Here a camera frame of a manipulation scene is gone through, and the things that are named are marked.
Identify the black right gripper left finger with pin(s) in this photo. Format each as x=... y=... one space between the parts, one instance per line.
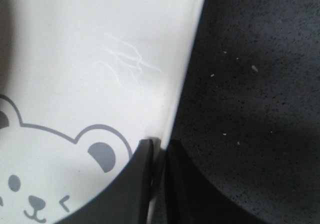
x=127 y=198

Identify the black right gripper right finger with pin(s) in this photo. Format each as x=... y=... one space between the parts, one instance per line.
x=191 y=199

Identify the cream bear serving tray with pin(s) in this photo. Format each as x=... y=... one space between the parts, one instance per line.
x=81 y=83

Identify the grey stone countertop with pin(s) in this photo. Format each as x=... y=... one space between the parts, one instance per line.
x=249 y=113

